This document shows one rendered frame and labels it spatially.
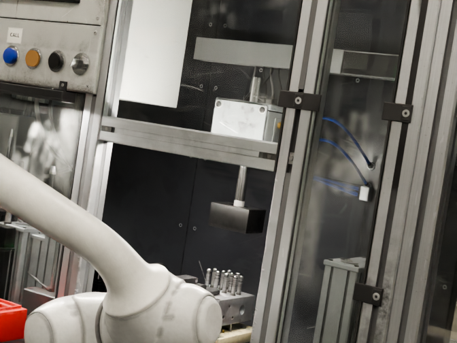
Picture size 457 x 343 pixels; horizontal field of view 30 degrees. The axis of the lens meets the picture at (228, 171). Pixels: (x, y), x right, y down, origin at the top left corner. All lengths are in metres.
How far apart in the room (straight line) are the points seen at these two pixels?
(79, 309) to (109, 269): 0.13
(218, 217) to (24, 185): 0.55
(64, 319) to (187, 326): 0.19
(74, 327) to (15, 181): 0.23
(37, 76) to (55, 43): 0.07
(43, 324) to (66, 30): 0.60
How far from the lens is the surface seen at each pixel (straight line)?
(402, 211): 1.24
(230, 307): 1.57
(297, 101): 1.32
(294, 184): 1.31
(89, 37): 1.57
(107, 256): 1.14
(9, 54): 1.69
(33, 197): 1.14
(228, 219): 1.59
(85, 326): 1.25
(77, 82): 1.58
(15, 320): 1.61
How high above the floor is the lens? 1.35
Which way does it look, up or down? 3 degrees down
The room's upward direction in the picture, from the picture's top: 9 degrees clockwise
